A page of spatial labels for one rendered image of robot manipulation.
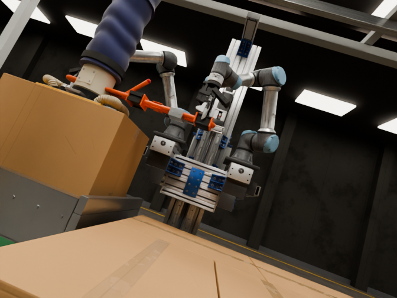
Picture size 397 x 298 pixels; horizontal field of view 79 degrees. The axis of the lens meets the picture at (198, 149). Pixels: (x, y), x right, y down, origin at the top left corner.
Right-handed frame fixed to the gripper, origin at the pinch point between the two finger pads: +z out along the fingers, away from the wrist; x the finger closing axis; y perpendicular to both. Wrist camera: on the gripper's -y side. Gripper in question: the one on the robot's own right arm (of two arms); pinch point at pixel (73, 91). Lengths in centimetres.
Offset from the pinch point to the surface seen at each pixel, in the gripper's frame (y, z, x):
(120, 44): 37, -23, -32
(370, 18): 200, -209, 98
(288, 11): 117, -273, 181
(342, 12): 171, -206, 97
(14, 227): 50, 63, -59
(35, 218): 55, 59, -59
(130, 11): 36, -41, -34
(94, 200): 68, 47, -54
